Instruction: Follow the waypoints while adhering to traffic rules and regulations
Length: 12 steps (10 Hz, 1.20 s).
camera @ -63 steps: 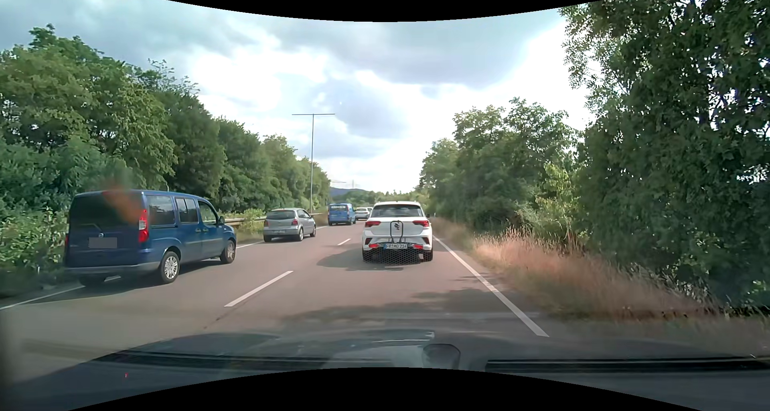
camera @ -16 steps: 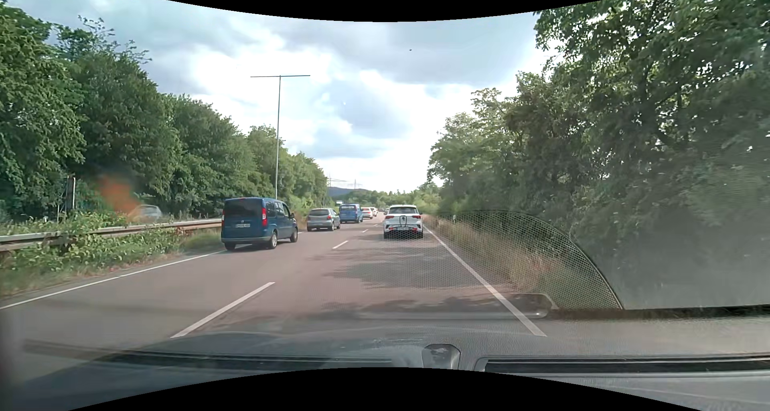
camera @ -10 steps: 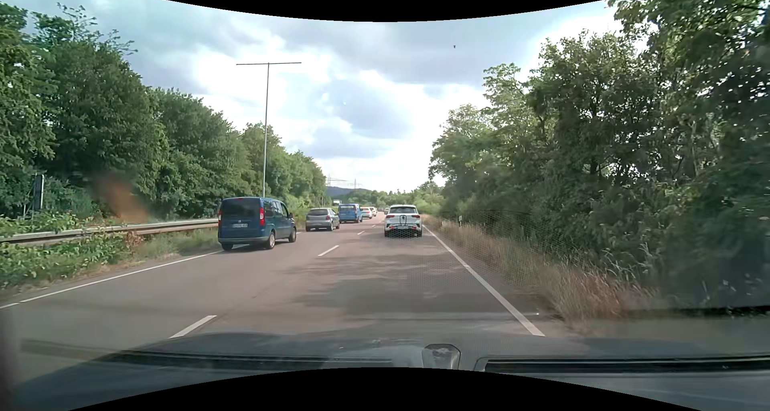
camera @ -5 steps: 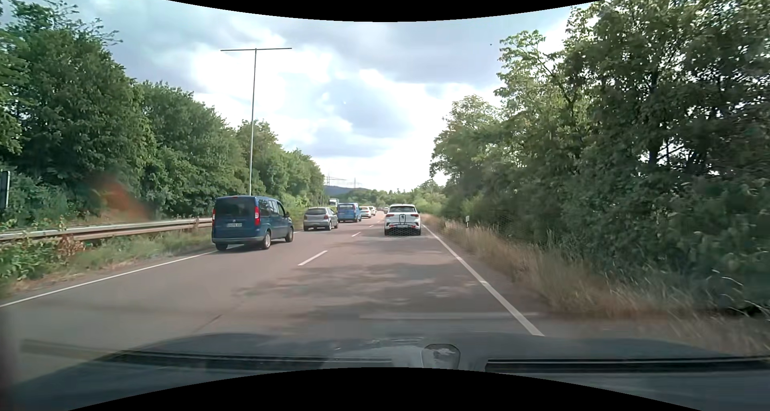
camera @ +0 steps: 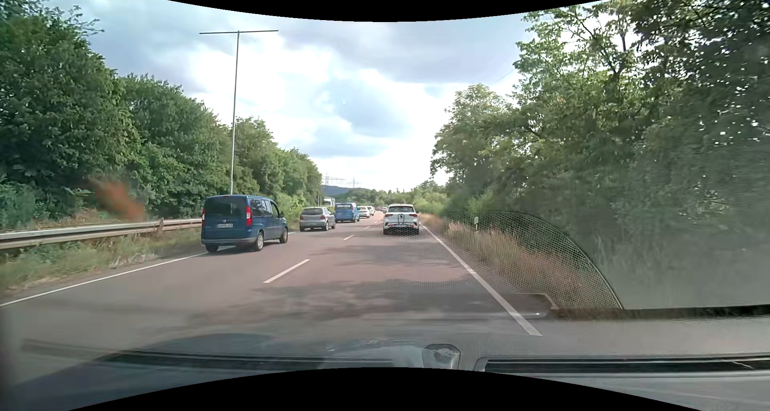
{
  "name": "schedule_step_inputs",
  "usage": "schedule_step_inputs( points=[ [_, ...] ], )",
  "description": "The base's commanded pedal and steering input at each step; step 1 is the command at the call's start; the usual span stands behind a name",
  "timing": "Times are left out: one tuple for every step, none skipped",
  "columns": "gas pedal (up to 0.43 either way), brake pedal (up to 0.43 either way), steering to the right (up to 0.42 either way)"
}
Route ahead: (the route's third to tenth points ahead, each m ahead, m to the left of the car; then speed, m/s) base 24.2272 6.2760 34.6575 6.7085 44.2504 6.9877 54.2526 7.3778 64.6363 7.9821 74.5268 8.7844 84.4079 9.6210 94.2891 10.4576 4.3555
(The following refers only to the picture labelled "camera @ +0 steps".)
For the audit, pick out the blue van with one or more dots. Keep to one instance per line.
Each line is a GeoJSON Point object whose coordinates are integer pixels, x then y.
{"type": "Point", "coordinates": [240, 221]}
{"type": "Point", "coordinates": [346, 212]}

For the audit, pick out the pylon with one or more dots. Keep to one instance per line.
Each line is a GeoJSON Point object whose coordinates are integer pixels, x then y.
{"type": "Point", "coordinates": [330, 180]}

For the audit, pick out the white lorry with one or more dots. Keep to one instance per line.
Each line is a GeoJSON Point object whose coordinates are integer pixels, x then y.
{"type": "Point", "coordinates": [328, 202]}

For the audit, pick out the silver car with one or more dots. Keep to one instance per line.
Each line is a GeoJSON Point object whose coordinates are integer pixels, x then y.
{"type": "Point", "coordinates": [316, 218]}

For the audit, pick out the grey asphalt road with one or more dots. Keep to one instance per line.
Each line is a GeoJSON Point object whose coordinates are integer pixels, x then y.
{"type": "Point", "coordinates": [361, 278]}

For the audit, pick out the road markings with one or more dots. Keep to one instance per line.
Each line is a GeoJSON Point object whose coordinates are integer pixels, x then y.
{"type": "Point", "coordinates": [488, 289]}

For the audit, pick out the car's own bonnet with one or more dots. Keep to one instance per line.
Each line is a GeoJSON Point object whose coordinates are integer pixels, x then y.
{"type": "Point", "coordinates": [385, 351]}

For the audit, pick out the grass verge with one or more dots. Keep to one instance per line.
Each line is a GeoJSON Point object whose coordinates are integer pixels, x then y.
{"type": "Point", "coordinates": [529, 260]}
{"type": "Point", "coordinates": [90, 257]}

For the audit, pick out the row of trees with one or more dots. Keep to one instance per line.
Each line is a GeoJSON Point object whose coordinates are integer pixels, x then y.
{"type": "Point", "coordinates": [120, 140]}
{"type": "Point", "coordinates": [601, 128]}

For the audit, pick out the grey lamp post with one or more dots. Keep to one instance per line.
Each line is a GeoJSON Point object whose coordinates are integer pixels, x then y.
{"type": "Point", "coordinates": [234, 110]}

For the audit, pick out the metal guard rail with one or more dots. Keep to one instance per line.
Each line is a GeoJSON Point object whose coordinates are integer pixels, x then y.
{"type": "Point", "coordinates": [90, 231]}

